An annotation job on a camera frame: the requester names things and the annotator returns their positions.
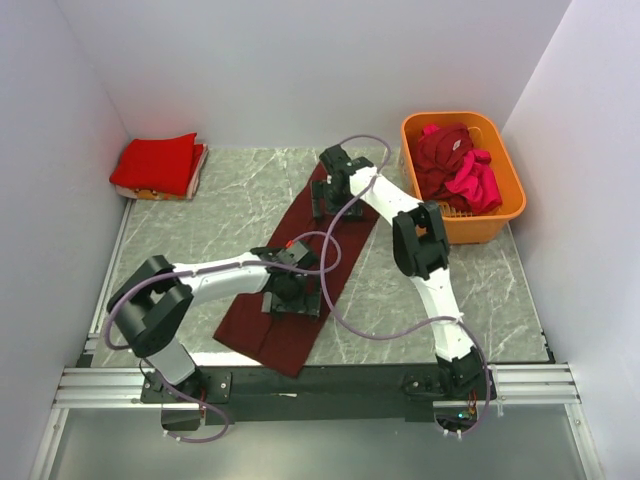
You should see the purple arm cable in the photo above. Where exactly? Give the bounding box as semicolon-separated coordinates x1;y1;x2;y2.
319;132;496;437
102;230;344;445

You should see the aluminium frame rail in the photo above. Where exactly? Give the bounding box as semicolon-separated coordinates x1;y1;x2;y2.
29;364;605;479

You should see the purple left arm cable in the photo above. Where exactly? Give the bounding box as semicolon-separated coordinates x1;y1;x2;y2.
102;230;344;445

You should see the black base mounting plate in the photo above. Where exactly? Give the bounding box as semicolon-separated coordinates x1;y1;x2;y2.
139;364;501;431

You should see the crumpled maroon shirt in basket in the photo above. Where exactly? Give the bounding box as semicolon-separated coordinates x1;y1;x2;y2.
413;123;473;200

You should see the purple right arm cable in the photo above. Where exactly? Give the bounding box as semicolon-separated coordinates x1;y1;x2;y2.
319;132;496;437

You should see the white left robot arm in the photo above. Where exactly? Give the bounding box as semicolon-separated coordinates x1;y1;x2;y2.
105;240;321;396

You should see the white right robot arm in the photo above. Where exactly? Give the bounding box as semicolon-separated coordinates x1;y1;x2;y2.
312;145;491;402

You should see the dark maroon t shirt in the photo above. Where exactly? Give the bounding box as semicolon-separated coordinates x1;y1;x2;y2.
212;163;381;378

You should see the crumpled pink shirt in basket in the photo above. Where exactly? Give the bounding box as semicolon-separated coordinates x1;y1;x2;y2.
437;142;502;215

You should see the folded red t shirt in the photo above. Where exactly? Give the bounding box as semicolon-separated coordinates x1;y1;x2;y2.
109;132;197;196

